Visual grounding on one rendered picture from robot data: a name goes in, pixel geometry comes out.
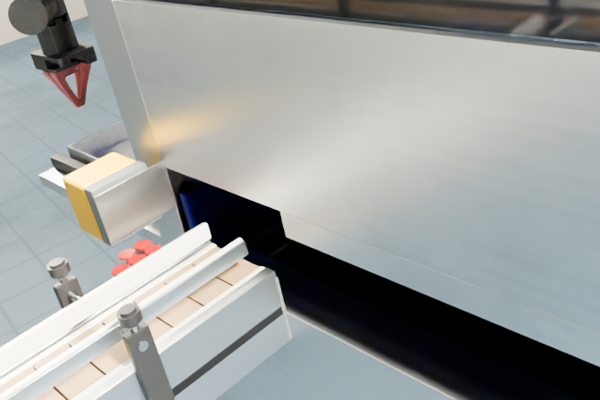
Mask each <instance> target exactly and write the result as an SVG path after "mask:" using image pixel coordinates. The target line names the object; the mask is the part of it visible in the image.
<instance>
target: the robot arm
mask: <svg viewBox="0 0 600 400"><path fill-rule="evenodd" d="M8 18H9V21H10V23H11V24H12V26H13V27H14V28H15V29H16V30H18V31H19V32H20V33H22V34H25V35H30V36H33V35H37V38H38V41H39V44H40V46H41V49H39V50H37V51H35V52H32V53H30V55H31V58H32V60H33V63H34V65H35V68H36V69H38V70H42V71H43V73H44V75H45V76H46V77H47V78H48V79H49V80H50V81H51V82H52V83H53V84H54V85H56V86H57V87H58V88H59V89H60V90H61V91H62V92H63V93H64V94H65V96H66V97H67V98H68V99H69V100H70V101H71V102H72V103H73V104H74V105H75V106H76V107H81V106H82V105H84V104H85V102H86V93H87V85H88V77H89V73H90V68H91V64H92V63H93V62H95V61H97V58H96V52H95V49H94V47H93V46H92V45H87V44H81V43H78V40H77V38H76V35H75V32H74V29H73V27H72V24H71V19H70V16H69V14H68V11H67V8H66V5H65V2H64V0H13V1H12V3H11V4H10V6H9V9H8ZM73 73H75V79H76V84H77V96H76V95H75V94H74V93H73V91H72V90H71V88H70V86H69V84H68V83H67V81H66V77H67V76H69V75H71V74H73Z"/></svg>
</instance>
